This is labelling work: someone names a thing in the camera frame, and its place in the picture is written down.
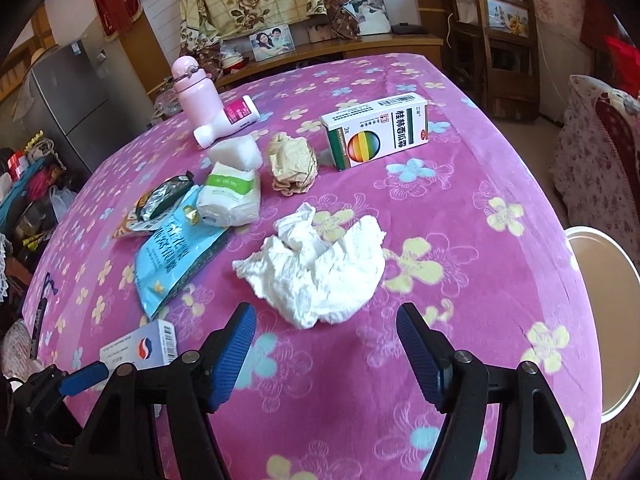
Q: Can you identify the wooden chair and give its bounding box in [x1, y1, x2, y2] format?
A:
[435, 0, 541, 121]

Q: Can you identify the red cushion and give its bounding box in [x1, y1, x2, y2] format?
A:
[602, 35, 640, 98]

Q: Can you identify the unframed photo print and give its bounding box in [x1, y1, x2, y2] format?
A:
[354, 0, 392, 37]

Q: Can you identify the floral covered sofa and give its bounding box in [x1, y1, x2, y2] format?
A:
[550, 74, 640, 231]

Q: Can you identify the red hanging decoration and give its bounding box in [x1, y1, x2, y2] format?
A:
[85, 0, 143, 41]

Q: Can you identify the pink floral curtain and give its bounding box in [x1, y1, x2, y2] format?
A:
[502, 0, 616, 51]

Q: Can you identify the black strap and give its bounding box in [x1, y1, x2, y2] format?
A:
[30, 272, 56, 361]

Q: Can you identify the white round bin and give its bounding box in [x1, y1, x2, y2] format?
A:
[564, 226, 640, 423]

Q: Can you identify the white foam block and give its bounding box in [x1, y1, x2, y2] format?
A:
[207, 134, 264, 171]

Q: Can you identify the brown paper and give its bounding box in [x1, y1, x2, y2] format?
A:
[267, 132, 318, 196]

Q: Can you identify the white tissue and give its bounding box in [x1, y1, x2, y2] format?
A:
[232, 203, 387, 331]

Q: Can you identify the white bottle with pink label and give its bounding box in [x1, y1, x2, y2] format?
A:
[193, 95, 260, 149]

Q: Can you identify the white box with barcode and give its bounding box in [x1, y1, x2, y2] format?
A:
[98, 319, 178, 373]

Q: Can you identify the grey refrigerator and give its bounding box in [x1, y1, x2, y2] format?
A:
[17, 25, 151, 176]

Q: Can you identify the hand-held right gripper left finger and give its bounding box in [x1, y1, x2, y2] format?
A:
[75, 302, 257, 480]

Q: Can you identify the white plastic bag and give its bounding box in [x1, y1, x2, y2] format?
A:
[50, 185, 78, 221]

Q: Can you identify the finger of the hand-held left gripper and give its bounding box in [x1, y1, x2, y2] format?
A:
[30, 362, 109, 398]

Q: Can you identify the pile of colourful clothes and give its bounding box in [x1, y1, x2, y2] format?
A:
[0, 147, 66, 246]

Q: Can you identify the red white pot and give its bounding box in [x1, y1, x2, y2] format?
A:
[220, 50, 248, 72]

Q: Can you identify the tissue pack with green label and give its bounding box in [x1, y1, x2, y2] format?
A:
[196, 160, 262, 227]

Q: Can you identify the dark green snack wrapper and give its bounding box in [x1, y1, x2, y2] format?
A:
[136, 172, 195, 223]

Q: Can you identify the white rainbow medicine box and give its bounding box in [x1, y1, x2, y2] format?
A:
[320, 95, 430, 172]

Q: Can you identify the orange snack packet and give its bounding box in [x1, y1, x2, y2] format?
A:
[111, 205, 151, 240]

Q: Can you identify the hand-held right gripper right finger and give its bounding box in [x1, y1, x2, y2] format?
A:
[396, 302, 586, 480]

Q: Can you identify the framed photo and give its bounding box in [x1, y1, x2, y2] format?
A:
[249, 24, 296, 62]

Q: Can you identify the pink floral blanket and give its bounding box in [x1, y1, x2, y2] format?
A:
[22, 52, 603, 480]

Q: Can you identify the light blue packet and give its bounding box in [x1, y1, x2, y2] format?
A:
[135, 185, 231, 321]

